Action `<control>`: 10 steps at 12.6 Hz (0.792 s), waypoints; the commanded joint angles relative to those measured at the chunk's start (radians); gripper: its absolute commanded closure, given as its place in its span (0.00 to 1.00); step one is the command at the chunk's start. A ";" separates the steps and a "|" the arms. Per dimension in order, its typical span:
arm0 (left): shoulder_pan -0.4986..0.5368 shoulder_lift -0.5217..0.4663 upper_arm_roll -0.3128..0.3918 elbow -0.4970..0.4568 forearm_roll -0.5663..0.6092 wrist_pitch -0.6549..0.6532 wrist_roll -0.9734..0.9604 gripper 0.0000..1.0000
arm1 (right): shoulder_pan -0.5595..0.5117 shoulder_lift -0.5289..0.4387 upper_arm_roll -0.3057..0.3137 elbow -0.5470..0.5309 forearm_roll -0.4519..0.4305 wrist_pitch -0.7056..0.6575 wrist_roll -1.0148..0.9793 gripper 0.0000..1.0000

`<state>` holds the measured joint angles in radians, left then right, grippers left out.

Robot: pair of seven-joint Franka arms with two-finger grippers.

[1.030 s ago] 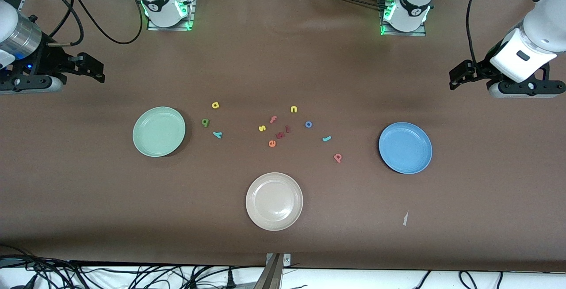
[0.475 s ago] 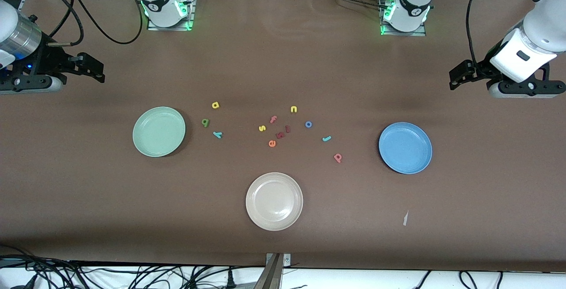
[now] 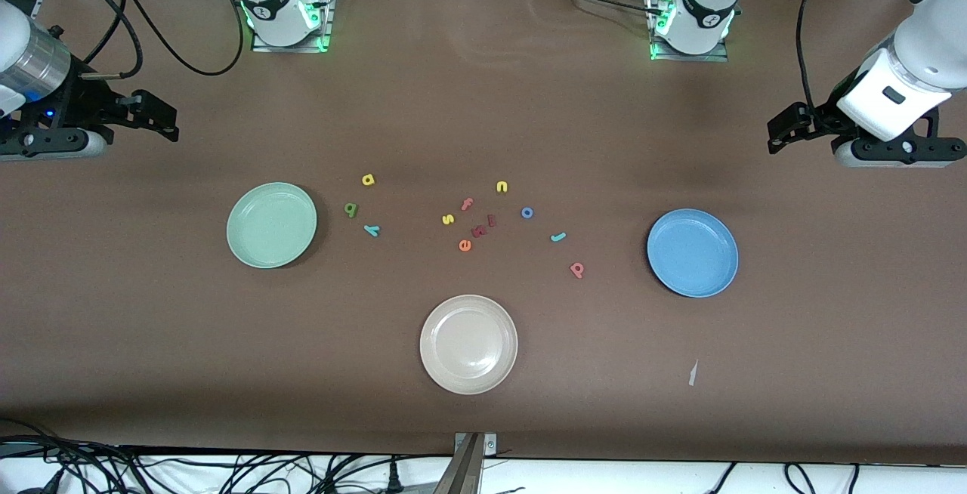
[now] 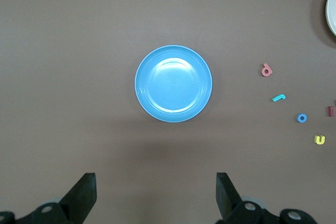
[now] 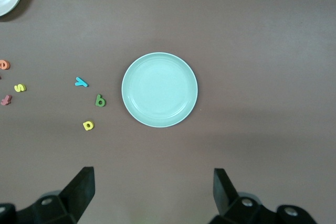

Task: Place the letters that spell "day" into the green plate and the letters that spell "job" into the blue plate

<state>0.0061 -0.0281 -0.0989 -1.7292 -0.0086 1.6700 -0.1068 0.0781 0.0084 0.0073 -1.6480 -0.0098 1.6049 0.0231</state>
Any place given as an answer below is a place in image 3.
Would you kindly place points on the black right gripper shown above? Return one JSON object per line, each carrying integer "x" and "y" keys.
{"x": 81, "y": 104}

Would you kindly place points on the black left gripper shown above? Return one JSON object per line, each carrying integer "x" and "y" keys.
{"x": 818, "y": 119}

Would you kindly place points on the teal foam letter y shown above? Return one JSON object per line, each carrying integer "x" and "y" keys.
{"x": 371, "y": 231}

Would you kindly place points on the pink foam letter p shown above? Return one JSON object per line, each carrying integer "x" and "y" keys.
{"x": 580, "y": 275}

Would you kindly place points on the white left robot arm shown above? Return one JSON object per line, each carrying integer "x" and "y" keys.
{"x": 706, "y": 18}

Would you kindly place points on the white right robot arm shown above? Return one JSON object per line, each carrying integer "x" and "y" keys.
{"x": 276, "y": 7}

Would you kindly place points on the blue round plate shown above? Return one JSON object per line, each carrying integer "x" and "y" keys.
{"x": 691, "y": 252}

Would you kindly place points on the light green round plate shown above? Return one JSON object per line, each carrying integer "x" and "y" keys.
{"x": 261, "y": 237}

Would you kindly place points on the small white tape scrap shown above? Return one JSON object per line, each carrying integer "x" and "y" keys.
{"x": 693, "y": 375}

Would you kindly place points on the brown table cover mat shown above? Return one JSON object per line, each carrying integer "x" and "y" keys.
{"x": 483, "y": 101}

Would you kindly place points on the beige round plate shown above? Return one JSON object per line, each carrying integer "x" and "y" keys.
{"x": 468, "y": 343}

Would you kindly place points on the black power plug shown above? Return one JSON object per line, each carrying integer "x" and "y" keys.
{"x": 393, "y": 479}

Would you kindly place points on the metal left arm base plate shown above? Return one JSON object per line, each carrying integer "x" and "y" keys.
{"x": 691, "y": 58}

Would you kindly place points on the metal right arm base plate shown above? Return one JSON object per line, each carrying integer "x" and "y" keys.
{"x": 327, "y": 18}

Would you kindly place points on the metal table edge bracket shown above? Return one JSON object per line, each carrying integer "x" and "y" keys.
{"x": 467, "y": 464}

